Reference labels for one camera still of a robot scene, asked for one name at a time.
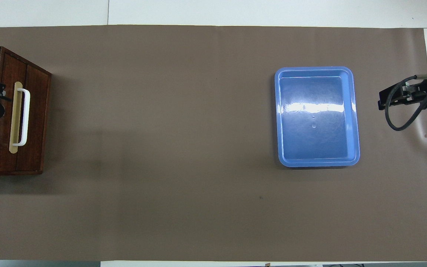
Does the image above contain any white drawer handle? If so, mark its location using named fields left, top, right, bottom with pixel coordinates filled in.
left=16, top=88, right=31, bottom=147

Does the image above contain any blue plastic tray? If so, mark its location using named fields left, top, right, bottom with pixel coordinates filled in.
left=274, top=66, right=361, bottom=168

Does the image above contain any brown table mat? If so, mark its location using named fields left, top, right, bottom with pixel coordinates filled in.
left=0, top=24, right=427, bottom=262

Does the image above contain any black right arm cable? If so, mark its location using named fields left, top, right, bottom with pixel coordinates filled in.
left=385, top=74, right=427, bottom=131

